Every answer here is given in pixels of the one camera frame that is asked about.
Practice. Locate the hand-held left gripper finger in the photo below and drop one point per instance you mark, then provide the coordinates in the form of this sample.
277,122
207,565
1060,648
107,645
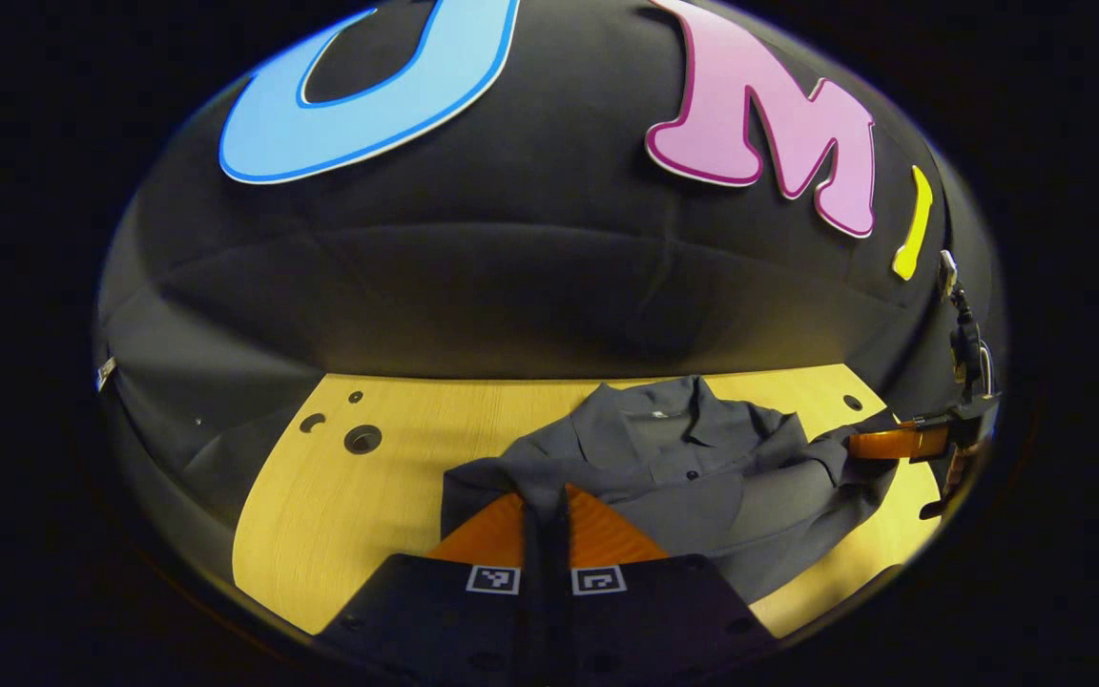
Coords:
559,572
535,572

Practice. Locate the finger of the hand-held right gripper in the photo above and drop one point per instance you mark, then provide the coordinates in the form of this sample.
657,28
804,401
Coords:
893,444

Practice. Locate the grey long-sleeved shirt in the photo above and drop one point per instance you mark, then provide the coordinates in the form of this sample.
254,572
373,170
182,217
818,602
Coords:
683,477

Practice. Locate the small white clip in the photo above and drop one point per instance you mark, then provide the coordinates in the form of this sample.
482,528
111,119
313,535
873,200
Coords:
106,372

